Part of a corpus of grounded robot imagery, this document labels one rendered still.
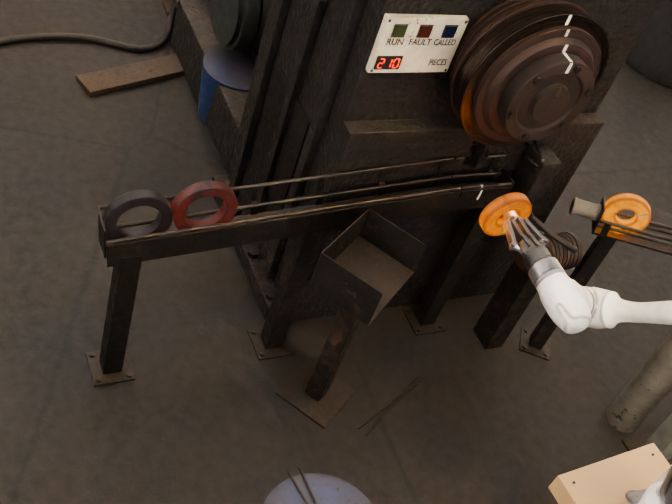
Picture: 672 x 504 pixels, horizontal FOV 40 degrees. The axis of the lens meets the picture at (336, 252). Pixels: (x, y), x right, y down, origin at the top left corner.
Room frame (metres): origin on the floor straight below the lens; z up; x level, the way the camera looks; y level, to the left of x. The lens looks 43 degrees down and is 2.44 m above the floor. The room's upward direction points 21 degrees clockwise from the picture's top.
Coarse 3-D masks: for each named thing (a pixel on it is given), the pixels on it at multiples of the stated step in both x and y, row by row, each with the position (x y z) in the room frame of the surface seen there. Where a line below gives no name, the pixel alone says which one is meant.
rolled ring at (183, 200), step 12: (180, 192) 1.81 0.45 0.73; (192, 192) 1.81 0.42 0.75; (204, 192) 1.82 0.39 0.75; (216, 192) 1.84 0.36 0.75; (228, 192) 1.86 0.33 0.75; (180, 204) 1.79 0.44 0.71; (228, 204) 1.87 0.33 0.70; (180, 216) 1.79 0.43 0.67; (216, 216) 1.88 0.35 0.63; (228, 216) 1.88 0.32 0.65; (180, 228) 1.79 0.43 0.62
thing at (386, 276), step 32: (352, 224) 1.96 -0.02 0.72; (384, 224) 2.03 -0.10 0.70; (320, 256) 1.80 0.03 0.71; (352, 256) 1.96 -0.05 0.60; (384, 256) 2.01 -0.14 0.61; (416, 256) 1.99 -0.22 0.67; (320, 288) 1.79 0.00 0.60; (352, 288) 1.77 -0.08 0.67; (384, 288) 1.89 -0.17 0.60; (352, 320) 1.88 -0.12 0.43; (288, 384) 1.90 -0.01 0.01; (320, 384) 1.89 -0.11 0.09; (320, 416) 1.83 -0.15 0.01
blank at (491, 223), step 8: (496, 200) 2.09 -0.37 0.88; (504, 200) 2.09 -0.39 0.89; (512, 200) 2.10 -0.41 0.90; (520, 200) 2.11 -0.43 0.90; (528, 200) 2.14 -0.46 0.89; (488, 208) 2.08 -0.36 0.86; (496, 208) 2.07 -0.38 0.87; (504, 208) 2.08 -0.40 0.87; (512, 208) 2.10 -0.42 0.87; (520, 208) 2.12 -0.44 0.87; (528, 208) 2.14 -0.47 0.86; (480, 216) 2.08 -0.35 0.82; (488, 216) 2.06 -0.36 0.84; (496, 216) 2.08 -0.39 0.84; (520, 216) 2.13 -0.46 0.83; (528, 216) 2.15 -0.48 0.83; (480, 224) 2.08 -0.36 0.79; (488, 224) 2.07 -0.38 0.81; (496, 224) 2.09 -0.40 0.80; (488, 232) 2.09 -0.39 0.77; (496, 232) 2.10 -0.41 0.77; (504, 232) 2.12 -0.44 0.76
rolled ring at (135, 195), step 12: (132, 192) 1.73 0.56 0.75; (144, 192) 1.74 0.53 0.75; (156, 192) 1.77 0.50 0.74; (120, 204) 1.69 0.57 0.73; (132, 204) 1.71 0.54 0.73; (144, 204) 1.72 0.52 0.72; (156, 204) 1.74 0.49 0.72; (168, 204) 1.77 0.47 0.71; (108, 216) 1.67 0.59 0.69; (168, 216) 1.77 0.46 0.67; (108, 228) 1.67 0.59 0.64; (120, 228) 1.72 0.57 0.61; (144, 228) 1.76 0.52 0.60; (156, 228) 1.75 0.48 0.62
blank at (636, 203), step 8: (608, 200) 2.52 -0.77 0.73; (616, 200) 2.50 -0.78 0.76; (624, 200) 2.50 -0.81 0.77; (632, 200) 2.50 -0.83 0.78; (640, 200) 2.51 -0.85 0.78; (608, 208) 2.50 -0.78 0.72; (616, 208) 2.50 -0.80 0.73; (624, 208) 2.50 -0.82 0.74; (632, 208) 2.50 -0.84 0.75; (640, 208) 2.50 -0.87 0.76; (648, 208) 2.51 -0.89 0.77; (608, 216) 2.50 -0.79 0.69; (616, 216) 2.53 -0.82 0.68; (640, 216) 2.50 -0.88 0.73; (648, 216) 2.51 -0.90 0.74; (624, 224) 2.51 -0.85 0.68; (632, 224) 2.50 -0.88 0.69; (640, 224) 2.51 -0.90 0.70; (616, 232) 2.50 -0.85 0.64; (632, 232) 2.51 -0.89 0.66
